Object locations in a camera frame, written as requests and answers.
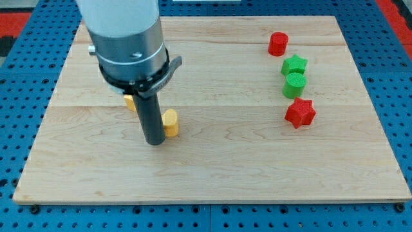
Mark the black clamp ring with lever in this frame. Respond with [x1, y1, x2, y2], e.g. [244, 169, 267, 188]
[98, 48, 183, 99]

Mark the red star block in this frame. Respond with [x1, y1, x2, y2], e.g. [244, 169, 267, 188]
[285, 97, 316, 129]

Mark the light wooden board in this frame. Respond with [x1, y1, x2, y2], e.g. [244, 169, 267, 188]
[13, 16, 411, 205]

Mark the green cylinder block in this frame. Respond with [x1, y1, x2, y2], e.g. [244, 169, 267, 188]
[283, 72, 306, 99]

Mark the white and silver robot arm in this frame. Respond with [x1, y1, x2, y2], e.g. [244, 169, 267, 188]
[77, 0, 167, 82]

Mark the green star block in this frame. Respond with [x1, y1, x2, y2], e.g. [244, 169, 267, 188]
[281, 54, 308, 76]

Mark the red cylinder block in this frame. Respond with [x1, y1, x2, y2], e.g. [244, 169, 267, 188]
[268, 32, 288, 57]

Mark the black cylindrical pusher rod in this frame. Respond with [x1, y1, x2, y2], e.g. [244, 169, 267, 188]
[133, 93, 165, 146]

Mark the yellow block behind rod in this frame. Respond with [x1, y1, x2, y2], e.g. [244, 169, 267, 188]
[124, 95, 136, 112]

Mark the yellow heart block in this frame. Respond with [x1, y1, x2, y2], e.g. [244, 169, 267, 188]
[162, 109, 179, 137]

